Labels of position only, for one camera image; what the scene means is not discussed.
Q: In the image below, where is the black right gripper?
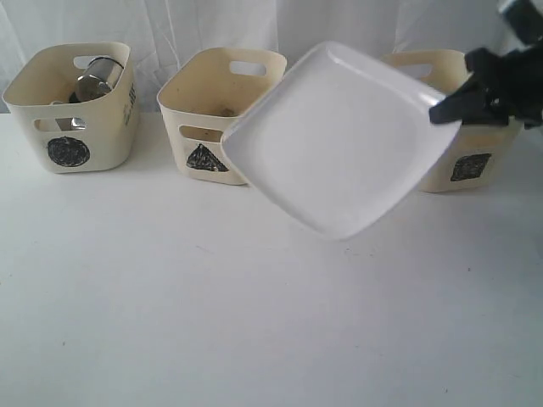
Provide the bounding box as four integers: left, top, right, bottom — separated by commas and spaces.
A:
428, 1, 542, 128

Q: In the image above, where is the white square plate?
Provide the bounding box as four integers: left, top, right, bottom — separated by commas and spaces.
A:
221, 42, 460, 240

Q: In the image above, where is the steel mug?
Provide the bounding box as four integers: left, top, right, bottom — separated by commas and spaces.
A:
69, 56, 124, 103

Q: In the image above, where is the steel bowl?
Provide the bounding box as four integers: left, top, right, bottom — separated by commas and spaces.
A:
49, 109, 87, 131

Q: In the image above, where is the cream bin square mark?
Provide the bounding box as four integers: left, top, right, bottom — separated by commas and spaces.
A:
381, 49, 522, 193

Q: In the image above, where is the cream bin triangle mark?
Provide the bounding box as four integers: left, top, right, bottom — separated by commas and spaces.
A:
157, 47, 287, 186

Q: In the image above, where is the cream bin circle mark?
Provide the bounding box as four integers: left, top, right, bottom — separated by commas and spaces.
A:
3, 42, 139, 174

